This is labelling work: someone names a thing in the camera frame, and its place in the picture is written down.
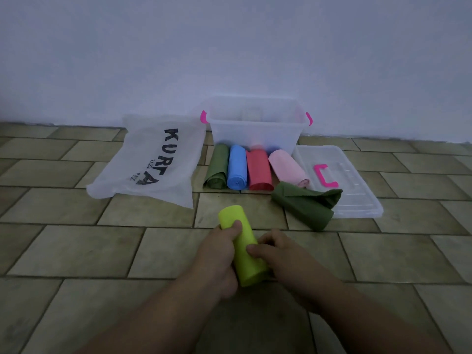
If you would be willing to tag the red rolled cloth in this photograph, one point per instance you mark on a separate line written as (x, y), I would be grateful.
(259, 171)

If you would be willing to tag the person's right hand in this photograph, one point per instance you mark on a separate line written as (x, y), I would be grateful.
(291, 265)

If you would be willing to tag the dark green loosely rolled cloth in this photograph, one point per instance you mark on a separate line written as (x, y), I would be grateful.
(306, 206)

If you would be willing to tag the white printed plastic bag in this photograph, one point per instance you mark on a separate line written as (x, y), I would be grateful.
(151, 158)

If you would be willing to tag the clear plastic storage box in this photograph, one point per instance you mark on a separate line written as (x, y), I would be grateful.
(256, 123)

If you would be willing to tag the blue rolled cloth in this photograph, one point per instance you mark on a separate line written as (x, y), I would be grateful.
(237, 167)

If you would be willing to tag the person's left hand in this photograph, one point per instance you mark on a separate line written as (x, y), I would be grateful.
(214, 254)

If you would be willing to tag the yellow-green cloth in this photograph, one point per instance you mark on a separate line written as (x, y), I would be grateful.
(241, 246)

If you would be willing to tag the person's right thumb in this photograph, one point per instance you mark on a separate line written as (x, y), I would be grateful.
(262, 250)

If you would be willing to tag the person's right forearm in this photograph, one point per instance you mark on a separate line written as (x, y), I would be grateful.
(372, 324)

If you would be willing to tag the person's left thumb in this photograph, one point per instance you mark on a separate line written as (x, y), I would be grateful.
(233, 229)

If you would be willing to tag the person's left forearm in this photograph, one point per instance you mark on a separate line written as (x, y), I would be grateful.
(158, 317)

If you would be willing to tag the pink rolled cloth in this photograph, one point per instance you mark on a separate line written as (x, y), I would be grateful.
(287, 167)

